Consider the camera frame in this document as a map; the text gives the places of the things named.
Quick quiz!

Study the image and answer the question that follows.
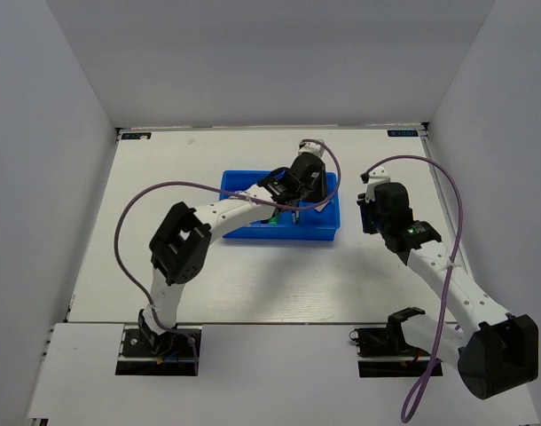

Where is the grey eraser block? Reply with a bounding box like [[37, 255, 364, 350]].
[[314, 202, 329, 212]]

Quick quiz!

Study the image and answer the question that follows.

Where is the corner label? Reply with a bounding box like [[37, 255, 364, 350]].
[[121, 132, 152, 140], [387, 130, 419, 138]]

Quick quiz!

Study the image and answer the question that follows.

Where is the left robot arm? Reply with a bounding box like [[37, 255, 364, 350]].
[[138, 147, 328, 354]]

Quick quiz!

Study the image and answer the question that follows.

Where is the right corner label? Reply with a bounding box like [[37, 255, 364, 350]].
[[387, 130, 419, 138]]

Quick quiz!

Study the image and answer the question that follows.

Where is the left corner label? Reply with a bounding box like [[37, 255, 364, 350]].
[[121, 132, 152, 140]]

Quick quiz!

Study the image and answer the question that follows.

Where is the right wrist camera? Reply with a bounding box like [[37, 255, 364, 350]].
[[361, 166, 391, 203]]

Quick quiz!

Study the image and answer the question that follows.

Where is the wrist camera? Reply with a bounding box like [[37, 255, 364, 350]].
[[298, 138, 325, 159], [361, 166, 391, 203]]

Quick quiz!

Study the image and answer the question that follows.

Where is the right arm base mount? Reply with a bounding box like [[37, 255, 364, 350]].
[[349, 327, 429, 379]]

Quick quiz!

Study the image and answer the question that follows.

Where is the metal table edge rail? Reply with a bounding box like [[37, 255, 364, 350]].
[[419, 122, 474, 279]]

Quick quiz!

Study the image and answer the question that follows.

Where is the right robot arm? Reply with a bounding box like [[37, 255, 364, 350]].
[[357, 178, 539, 399]]

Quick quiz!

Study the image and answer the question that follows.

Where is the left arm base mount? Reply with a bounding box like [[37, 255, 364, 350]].
[[115, 327, 201, 377]]

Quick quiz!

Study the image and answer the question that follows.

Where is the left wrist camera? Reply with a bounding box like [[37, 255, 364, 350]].
[[298, 138, 325, 159]]

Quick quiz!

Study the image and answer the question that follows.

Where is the blue divided plastic bin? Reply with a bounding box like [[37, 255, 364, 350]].
[[220, 170, 341, 241]]

